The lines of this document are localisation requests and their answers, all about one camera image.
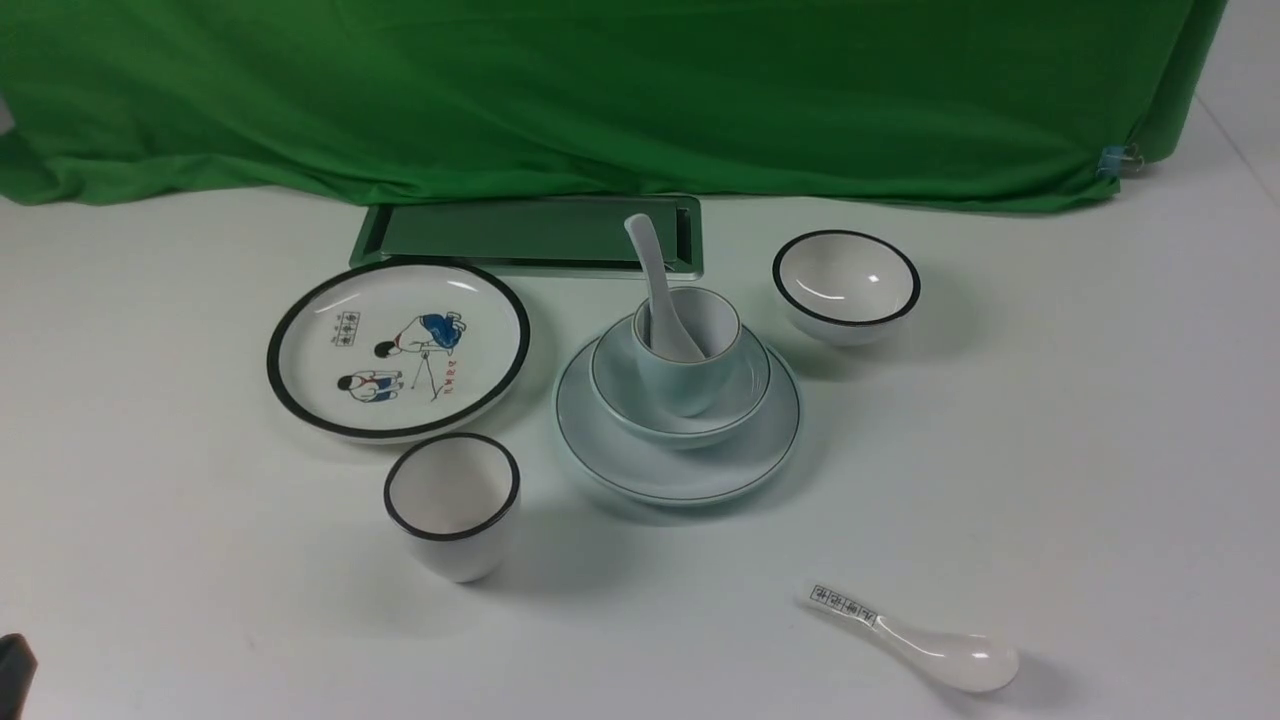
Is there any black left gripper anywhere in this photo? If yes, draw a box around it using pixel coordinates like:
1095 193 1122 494
0 634 38 719

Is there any pale blue ceramic cup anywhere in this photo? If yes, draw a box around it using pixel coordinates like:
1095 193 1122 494
630 286 745 416

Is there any pale blue ceramic spoon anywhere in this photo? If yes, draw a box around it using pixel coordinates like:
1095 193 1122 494
623 213 707 363

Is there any white cup black rim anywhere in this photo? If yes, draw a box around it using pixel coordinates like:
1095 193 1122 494
381 432 522 584

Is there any white illustrated plate black rim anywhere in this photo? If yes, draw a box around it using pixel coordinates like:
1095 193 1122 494
265 258 532 445

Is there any pale blue shallow bowl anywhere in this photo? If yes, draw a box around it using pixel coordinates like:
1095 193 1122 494
589 315 774 448

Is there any pale blue saucer plate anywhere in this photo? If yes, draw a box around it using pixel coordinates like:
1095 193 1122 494
550 338 805 509

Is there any white bowl black rim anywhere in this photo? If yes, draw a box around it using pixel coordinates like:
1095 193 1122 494
771 229 922 347

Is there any white spoon with characters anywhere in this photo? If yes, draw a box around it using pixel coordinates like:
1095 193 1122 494
794 582 1021 694

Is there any green backdrop cloth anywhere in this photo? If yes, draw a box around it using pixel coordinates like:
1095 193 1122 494
1 1 1226 213

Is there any blue binder clip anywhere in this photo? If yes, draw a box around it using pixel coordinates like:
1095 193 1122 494
1094 143 1146 179

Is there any metal table cable hatch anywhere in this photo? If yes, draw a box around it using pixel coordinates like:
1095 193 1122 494
348 195 704 281

